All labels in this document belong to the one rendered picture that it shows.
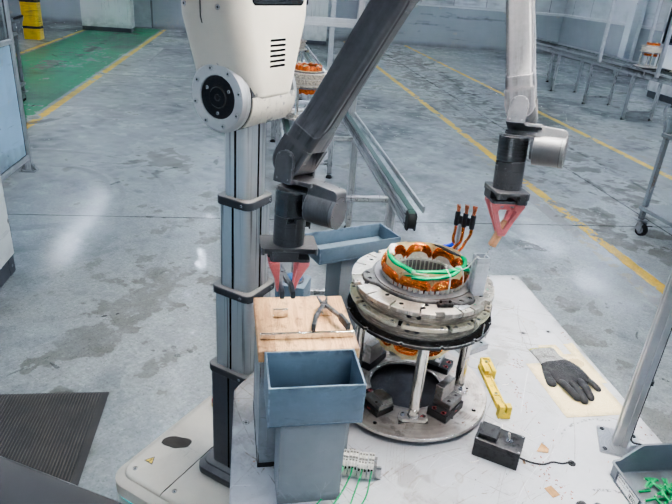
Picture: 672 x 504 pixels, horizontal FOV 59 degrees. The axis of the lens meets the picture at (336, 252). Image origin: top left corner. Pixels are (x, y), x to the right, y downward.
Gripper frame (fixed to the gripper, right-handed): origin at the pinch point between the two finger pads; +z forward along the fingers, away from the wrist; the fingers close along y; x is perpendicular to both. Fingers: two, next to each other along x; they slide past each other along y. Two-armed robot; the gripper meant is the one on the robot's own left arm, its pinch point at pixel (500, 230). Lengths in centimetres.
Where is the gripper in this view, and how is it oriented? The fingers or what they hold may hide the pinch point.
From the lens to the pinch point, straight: 125.8
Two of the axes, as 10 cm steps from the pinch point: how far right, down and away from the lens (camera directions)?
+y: -0.2, -3.4, 9.4
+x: -10.0, -0.4, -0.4
